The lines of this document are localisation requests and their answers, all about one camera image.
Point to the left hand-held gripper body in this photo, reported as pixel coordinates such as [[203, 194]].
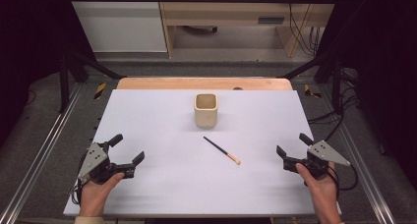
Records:
[[95, 158]]

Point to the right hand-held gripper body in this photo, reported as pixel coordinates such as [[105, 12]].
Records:
[[324, 152]]

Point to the beige square cup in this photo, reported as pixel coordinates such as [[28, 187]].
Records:
[[206, 117]]

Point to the person's left hand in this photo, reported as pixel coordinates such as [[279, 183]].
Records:
[[95, 196]]

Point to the person's right hand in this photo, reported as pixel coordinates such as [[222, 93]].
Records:
[[323, 194]]

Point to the white table board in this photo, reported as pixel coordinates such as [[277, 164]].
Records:
[[164, 119]]

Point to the yellow black tape piece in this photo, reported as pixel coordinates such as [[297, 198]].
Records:
[[308, 90], [100, 90]]

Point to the wooden table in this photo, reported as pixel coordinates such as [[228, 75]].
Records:
[[196, 84]]

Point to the black curtain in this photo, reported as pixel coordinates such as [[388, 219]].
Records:
[[29, 37], [383, 53]]

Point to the white cabinet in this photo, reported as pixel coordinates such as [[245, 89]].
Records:
[[119, 24]]

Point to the wooden desk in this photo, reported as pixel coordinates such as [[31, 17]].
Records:
[[229, 12]]

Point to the aluminium rail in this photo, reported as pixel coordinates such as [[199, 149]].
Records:
[[360, 165], [42, 152]]

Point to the black frame stand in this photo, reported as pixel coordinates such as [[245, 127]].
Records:
[[64, 86], [336, 86]]

